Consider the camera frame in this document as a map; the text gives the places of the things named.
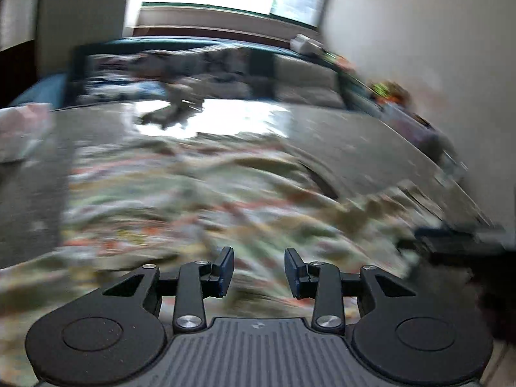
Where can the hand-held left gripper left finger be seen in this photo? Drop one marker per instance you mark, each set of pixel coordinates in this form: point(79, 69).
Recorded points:
point(228, 269)

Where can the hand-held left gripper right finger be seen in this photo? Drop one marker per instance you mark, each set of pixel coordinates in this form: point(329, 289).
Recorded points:
point(289, 270)

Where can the floral patterned garment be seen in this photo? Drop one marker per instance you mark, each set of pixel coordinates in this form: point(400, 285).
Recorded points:
point(169, 209)

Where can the row of small clutter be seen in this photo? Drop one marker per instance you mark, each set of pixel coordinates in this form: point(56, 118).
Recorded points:
point(387, 92)

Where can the dark grey cloth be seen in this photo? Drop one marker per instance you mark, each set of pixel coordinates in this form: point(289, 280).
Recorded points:
point(173, 111)

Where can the teal sofa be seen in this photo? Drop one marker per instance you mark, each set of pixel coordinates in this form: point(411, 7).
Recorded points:
point(306, 76)

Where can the brown wooden window sill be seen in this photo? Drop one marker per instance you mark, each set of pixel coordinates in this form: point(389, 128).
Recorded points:
point(217, 31)

